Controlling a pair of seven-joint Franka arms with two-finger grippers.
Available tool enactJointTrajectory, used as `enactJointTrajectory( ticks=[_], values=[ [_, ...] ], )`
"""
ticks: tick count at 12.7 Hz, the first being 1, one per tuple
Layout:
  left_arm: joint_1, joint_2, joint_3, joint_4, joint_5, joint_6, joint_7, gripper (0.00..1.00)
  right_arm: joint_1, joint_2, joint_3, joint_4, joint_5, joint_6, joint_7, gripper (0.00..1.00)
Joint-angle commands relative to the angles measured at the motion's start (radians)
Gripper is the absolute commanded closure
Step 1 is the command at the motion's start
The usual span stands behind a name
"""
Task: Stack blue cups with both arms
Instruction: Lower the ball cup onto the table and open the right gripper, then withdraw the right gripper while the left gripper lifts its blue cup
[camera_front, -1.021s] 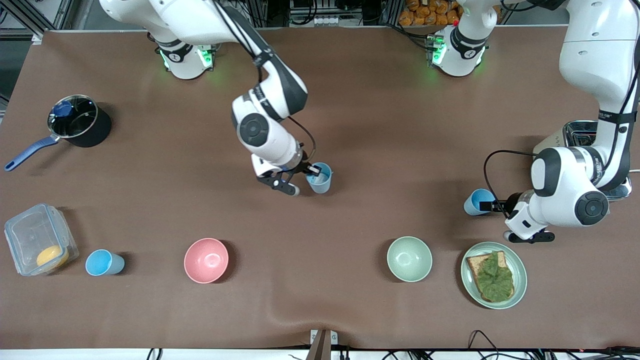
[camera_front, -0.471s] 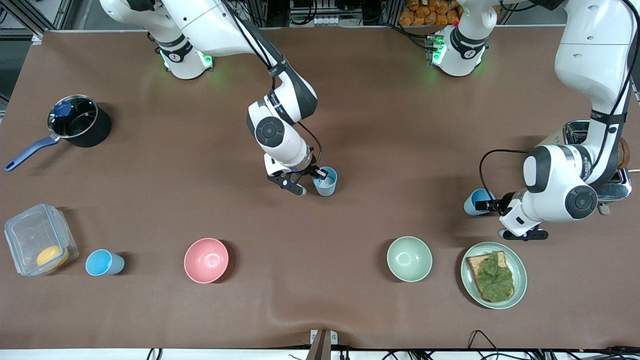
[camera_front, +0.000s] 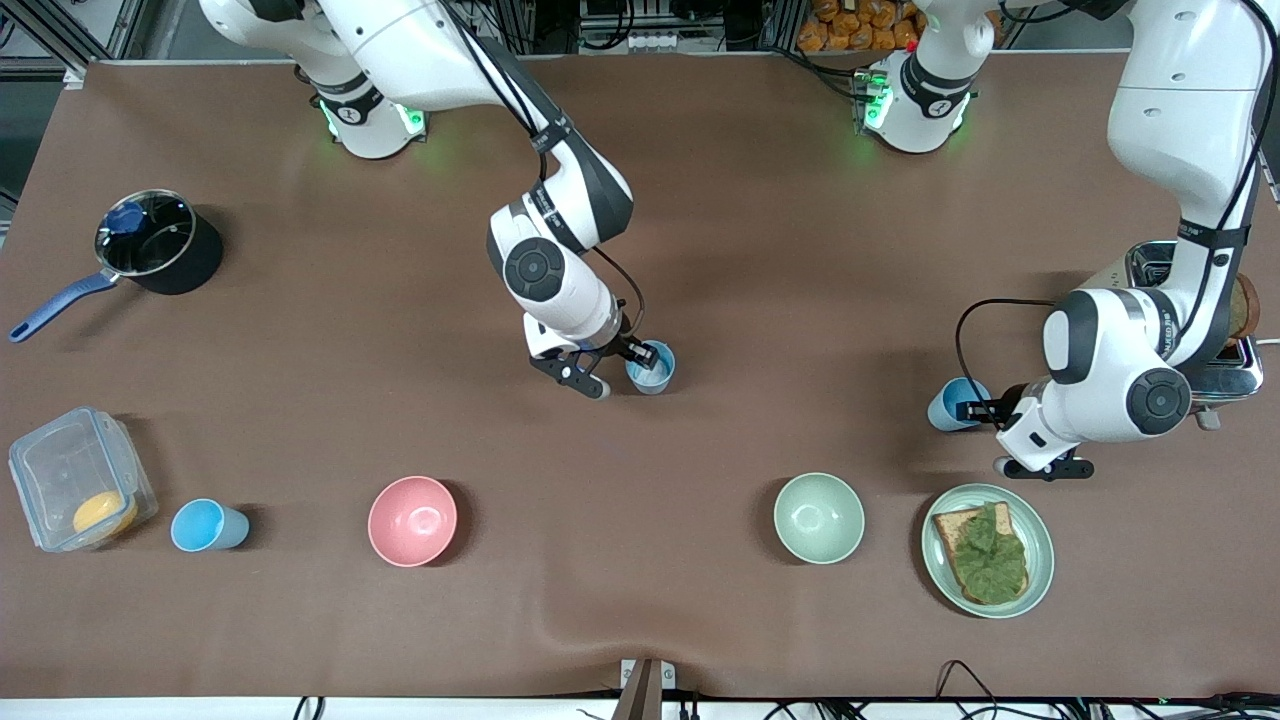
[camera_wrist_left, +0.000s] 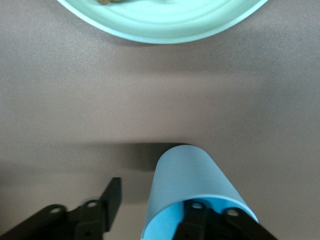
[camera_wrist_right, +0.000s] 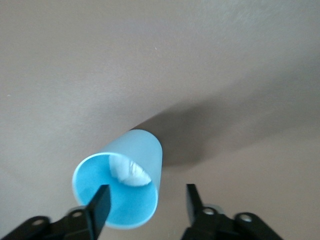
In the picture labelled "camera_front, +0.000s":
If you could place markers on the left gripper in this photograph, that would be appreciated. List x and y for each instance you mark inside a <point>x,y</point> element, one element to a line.
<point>1006,407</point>

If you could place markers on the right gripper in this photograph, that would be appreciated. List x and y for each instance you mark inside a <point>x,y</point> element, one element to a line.
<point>622,346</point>

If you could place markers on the light blue plastic cup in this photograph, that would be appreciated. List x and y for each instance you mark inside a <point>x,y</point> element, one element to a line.
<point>200,525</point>
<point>655,382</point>
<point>945,405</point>

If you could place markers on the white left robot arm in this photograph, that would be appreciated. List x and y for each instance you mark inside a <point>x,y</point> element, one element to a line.
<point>1120,350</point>

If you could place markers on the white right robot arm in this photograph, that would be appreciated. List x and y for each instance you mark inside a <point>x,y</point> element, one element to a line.
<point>585,300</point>

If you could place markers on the brown bread slice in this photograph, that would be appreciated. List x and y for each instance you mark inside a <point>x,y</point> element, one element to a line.
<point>948,524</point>

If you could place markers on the pale green plate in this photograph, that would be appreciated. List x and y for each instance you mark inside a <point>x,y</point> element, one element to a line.
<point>1040,550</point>

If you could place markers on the green lettuce leaf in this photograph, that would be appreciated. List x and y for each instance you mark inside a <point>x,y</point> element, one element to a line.
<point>990,565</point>

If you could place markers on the pale green bowl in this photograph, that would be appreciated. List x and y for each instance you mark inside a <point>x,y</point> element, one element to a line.
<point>818,518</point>

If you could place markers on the beige chrome toaster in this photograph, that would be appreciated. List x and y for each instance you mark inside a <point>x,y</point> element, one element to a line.
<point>1240,378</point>

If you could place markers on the pink bowl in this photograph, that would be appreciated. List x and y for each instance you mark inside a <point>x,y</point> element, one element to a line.
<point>412,520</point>

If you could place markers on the dark brown toast slice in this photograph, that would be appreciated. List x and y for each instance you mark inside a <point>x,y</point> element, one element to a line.
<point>1250,310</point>

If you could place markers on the long white socket strip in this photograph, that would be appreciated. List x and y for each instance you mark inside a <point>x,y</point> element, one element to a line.
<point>655,42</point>

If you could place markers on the orange snack bag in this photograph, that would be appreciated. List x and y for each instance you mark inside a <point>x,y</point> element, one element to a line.
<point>850,25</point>

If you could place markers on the yellow round food piece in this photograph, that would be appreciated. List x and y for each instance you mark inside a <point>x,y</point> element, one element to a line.
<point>103,512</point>

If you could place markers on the clear plastic food container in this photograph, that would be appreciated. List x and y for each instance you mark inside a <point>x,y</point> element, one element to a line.
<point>60,470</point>

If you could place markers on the metal table edge bracket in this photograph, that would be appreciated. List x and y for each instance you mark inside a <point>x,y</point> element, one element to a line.
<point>647,690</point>

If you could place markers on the aluminium frame profile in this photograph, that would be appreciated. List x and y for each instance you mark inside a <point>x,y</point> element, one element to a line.
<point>120,30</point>

